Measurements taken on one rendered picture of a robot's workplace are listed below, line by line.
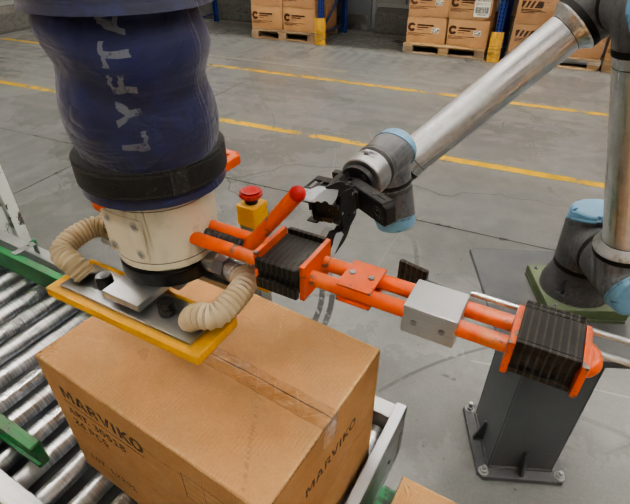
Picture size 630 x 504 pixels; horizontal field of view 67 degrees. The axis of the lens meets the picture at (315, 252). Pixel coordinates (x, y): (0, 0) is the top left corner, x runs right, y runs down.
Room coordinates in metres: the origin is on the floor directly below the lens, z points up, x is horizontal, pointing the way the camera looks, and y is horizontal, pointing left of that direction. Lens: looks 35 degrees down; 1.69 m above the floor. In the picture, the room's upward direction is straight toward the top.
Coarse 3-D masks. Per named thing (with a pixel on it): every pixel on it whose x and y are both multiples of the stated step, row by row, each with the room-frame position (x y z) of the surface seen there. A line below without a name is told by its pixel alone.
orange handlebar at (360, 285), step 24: (192, 240) 0.62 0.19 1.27; (216, 240) 0.60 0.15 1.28; (264, 240) 0.61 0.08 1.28; (336, 264) 0.54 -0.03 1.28; (360, 264) 0.54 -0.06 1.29; (336, 288) 0.50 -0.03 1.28; (360, 288) 0.48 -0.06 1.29; (384, 288) 0.50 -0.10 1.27; (408, 288) 0.49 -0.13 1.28; (480, 312) 0.45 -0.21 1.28; (504, 312) 0.44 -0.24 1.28; (480, 336) 0.41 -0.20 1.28; (504, 336) 0.40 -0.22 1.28; (600, 360) 0.37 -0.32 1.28
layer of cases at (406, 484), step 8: (408, 480) 0.64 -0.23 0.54; (400, 488) 0.62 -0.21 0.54; (408, 488) 0.62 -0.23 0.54; (416, 488) 0.62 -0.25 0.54; (424, 488) 0.62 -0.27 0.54; (400, 496) 0.60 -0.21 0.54; (408, 496) 0.60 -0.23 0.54; (416, 496) 0.60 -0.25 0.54; (424, 496) 0.60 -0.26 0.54; (432, 496) 0.60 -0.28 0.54; (440, 496) 0.60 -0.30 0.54
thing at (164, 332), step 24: (96, 264) 0.70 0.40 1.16; (48, 288) 0.63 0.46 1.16; (72, 288) 0.63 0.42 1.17; (96, 288) 0.63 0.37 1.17; (96, 312) 0.58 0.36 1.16; (120, 312) 0.57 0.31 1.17; (144, 312) 0.57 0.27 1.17; (168, 312) 0.55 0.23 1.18; (144, 336) 0.52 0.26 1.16; (168, 336) 0.52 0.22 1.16; (192, 336) 0.51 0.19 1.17; (216, 336) 0.52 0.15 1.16; (192, 360) 0.48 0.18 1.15
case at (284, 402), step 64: (256, 320) 0.78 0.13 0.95; (64, 384) 0.63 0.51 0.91; (128, 384) 0.60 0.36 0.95; (192, 384) 0.60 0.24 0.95; (256, 384) 0.60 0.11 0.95; (320, 384) 0.60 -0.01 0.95; (128, 448) 0.54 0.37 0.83; (192, 448) 0.47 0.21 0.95; (256, 448) 0.47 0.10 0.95; (320, 448) 0.49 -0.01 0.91
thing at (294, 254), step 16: (272, 240) 0.58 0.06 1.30; (288, 240) 0.59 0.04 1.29; (304, 240) 0.59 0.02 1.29; (320, 240) 0.59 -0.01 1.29; (256, 256) 0.54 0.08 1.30; (272, 256) 0.55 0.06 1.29; (288, 256) 0.55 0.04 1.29; (304, 256) 0.55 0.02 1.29; (320, 256) 0.55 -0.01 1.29; (256, 272) 0.55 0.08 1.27; (272, 272) 0.52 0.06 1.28; (288, 272) 0.51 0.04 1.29; (304, 272) 0.51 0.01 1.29; (272, 288) 0.52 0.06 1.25; (288, 288) 0.51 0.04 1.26; (304, 288) 0.51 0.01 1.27
